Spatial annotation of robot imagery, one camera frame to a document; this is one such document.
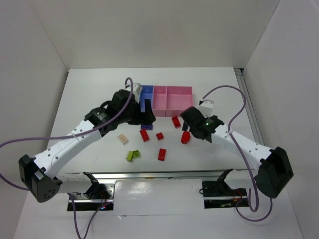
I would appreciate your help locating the red long lego brick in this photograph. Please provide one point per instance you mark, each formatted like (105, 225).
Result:
(162, 154)

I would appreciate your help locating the aluminium rail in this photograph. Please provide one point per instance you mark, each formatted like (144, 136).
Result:
(249, 108)
(148, 175)

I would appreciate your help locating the lime green lego piece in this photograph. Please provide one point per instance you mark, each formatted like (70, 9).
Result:
(129, 157)

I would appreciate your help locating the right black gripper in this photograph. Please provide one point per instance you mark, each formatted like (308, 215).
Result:
(190, 119)

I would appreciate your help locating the small red lego brick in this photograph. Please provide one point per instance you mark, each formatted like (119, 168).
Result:
(159, 136)

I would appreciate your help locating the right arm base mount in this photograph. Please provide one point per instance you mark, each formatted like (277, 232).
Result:
(217, 194)

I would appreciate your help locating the red rounded lego piece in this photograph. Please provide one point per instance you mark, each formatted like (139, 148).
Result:
(185, 138)

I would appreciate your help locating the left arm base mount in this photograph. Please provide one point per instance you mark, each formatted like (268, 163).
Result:
(90, 190)

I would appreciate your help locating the small pink bin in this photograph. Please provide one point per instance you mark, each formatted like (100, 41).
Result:
(159, 101)

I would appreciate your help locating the aluminium rail right side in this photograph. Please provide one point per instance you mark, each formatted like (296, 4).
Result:
(249, 108)

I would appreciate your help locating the blue bin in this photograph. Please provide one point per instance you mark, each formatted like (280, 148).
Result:
(147, 93)

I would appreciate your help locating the large pink bin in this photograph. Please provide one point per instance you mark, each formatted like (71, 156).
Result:
(179, 98)

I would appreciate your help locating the green square lego brick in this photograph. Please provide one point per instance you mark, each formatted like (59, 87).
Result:
(136, 154)

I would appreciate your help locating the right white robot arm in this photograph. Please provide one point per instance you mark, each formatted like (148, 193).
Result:
(272, 166)

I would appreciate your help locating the beige lego brick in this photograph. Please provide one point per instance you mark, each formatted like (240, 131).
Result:
(123, 139)

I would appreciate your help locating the dark blue lego brick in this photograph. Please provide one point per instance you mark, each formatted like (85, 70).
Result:
(147, 127)

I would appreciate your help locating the aluminium rail front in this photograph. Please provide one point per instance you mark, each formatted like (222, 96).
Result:
(148, 175)

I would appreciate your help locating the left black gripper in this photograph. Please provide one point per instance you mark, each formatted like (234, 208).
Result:
(143, 117)

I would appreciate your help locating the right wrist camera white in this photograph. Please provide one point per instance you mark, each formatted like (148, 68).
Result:
(206, 107)

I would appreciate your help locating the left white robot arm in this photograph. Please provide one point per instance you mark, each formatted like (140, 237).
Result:
(40, 173)

